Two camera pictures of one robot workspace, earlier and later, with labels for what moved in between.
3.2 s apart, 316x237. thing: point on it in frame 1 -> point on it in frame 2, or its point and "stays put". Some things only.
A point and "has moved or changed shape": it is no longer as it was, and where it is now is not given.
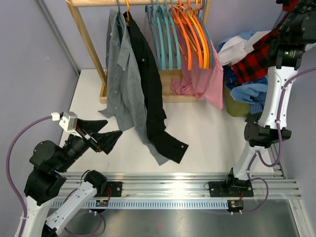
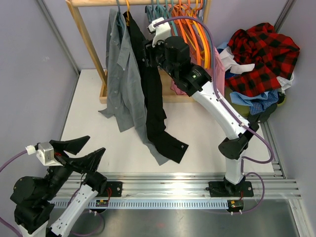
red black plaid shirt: (254, 64) has moved or changed shape
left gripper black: (105, 140) -> (88, 163)
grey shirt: (126, 102) stays put
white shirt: (235, 50) -> (230, 64)
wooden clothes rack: (168, 95) stays put
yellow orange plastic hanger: (127, 19) stays put
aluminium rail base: (184, 189) stays put
